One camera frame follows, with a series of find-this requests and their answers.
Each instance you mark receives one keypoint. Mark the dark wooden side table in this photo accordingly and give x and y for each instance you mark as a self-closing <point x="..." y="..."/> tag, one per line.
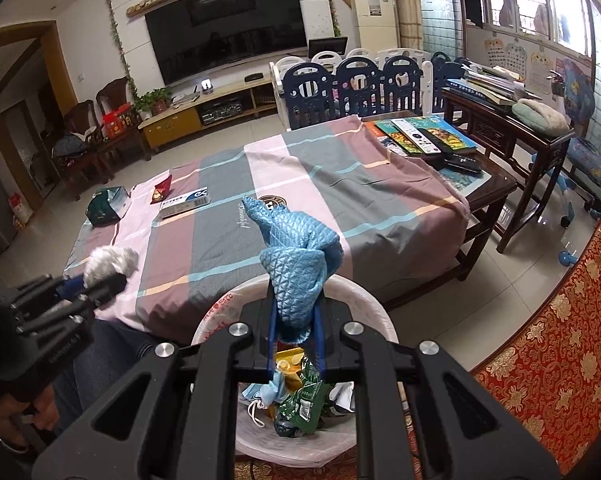
<point x="537" y="159"/>

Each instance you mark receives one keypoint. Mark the light blue face mask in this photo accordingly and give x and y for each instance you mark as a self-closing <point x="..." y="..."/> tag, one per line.
<point x="263" y="396"/>

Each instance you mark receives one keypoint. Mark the striped pink grey tablecloth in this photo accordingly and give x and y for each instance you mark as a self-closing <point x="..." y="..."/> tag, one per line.
<point x="399" y="223"/>

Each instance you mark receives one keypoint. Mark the yellow TV cabinet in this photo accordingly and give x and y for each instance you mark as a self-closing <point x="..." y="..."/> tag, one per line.
<point x="245" y="99"/>

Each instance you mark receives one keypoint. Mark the white air conditioner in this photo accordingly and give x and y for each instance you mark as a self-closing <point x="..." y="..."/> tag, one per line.
<point x="376" y="24"/>

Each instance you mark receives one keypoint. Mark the stack of books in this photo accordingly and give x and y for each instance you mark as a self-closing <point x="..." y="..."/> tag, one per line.
<point x="421" y="136"/>

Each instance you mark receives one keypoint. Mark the potted green plant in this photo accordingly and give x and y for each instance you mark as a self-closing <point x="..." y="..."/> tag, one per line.
<point x="155" y="101"/>

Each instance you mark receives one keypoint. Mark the dark green paper bag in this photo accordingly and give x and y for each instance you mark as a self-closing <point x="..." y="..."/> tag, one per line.
<point x="108" y="206"/>

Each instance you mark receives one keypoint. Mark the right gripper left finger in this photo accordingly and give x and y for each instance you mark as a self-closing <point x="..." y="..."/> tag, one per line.
<point x="271" y="334"/>

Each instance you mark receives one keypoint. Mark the red gift box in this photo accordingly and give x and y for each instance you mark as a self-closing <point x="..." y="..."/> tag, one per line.
<point x="118" y="121"/>

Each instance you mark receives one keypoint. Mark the white trash basket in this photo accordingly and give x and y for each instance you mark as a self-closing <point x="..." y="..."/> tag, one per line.
<point x="338" y="435"/>

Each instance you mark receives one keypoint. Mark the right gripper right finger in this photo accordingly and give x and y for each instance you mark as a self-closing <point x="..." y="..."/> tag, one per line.
<point x="318" y="338"/>

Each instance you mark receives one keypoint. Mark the yellow potato chips bag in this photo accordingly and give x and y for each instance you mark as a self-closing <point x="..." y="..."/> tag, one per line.
<point x="289" y="363"/>

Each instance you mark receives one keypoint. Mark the green wrapper flat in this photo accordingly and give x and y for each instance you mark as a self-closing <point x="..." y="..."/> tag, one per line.
<point x="301" y="411"/>

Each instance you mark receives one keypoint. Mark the dark wooden armchair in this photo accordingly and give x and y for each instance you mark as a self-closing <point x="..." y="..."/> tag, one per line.
<point x="109" y="98"/>

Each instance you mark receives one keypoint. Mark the large black television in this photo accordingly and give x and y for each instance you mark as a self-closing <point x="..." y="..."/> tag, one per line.
<point x="191" y="36"/>

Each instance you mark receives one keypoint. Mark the blue quilted cloth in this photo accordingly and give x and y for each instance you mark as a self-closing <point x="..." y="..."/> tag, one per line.
<point x="301" y="254"/>

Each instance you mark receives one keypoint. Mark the blue white playpen fence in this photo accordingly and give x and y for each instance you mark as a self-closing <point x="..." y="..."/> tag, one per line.
<point x="329" y="86"/>

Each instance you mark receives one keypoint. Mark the red gold patterned cushion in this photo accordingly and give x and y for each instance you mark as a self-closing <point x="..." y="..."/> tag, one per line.
<point x="548" y="375"/>

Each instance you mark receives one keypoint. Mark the white tissue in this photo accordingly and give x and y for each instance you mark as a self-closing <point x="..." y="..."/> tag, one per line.
<point x="106" y="261"/>

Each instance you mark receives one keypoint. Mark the red snack wrapper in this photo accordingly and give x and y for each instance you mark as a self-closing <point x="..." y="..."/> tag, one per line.
<point x="161" y="190"/>

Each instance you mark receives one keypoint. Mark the person left hand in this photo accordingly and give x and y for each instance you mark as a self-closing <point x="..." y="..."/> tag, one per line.
<point x="40" y="416"/>

